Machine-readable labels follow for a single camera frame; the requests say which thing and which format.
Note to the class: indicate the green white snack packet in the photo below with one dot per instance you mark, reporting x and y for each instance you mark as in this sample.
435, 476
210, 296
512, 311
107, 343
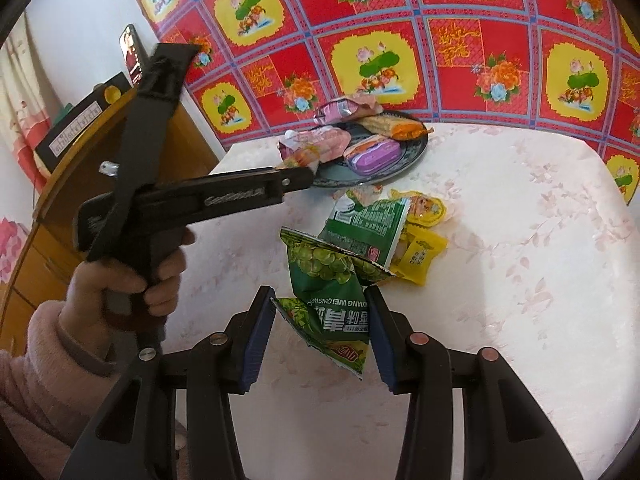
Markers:
370, 230

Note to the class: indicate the large white pink jelly pouch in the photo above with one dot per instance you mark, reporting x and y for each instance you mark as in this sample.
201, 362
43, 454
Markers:
325, 140

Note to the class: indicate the yellow snack packet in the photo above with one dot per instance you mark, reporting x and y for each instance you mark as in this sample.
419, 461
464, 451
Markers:
422, 255

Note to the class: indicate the red floral printed cloth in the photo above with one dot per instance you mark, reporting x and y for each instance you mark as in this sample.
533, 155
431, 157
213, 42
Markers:
450, 10

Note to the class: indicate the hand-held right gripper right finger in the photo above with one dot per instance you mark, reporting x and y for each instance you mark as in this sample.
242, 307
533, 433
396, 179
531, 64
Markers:
382, 345

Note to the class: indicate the yellow lid jelly cup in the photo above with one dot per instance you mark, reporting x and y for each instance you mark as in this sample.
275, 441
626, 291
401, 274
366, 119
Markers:
425, 207

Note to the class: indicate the dark patterned plate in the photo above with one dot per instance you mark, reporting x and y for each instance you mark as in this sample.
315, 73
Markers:
400, 165

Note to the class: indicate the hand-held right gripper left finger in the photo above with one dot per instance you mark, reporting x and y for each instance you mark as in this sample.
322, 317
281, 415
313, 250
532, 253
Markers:
257, 345

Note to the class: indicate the orange jelly pouch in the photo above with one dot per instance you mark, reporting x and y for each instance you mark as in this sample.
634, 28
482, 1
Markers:
297, 159

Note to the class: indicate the purple snack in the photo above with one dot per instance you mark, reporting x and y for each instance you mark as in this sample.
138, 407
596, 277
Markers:
375, 157

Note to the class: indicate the pink snack packet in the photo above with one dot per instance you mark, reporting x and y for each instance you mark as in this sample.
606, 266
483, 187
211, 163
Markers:
342, 108

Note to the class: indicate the pale floral tablecloth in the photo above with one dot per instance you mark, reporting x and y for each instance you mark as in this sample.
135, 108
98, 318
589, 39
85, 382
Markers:
500, 285

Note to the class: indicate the person's left forearm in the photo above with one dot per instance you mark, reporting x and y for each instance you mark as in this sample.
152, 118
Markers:
40, 385

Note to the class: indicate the floral curtain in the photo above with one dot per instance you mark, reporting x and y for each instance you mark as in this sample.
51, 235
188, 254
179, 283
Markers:
20, 90

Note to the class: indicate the black box white label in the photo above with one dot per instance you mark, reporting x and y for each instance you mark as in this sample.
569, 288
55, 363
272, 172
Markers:
75, 130

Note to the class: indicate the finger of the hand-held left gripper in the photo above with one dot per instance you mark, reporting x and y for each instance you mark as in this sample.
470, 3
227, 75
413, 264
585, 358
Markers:
295, 180

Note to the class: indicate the orange bread packet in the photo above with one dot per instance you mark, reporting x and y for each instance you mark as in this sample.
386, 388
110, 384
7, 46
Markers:
395, 127

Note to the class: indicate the wooden cabinet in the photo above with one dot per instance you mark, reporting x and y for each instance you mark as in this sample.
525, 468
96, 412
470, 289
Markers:
192, 145

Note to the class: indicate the person's left hand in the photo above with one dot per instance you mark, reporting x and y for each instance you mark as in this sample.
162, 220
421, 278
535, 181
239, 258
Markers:
85, 300

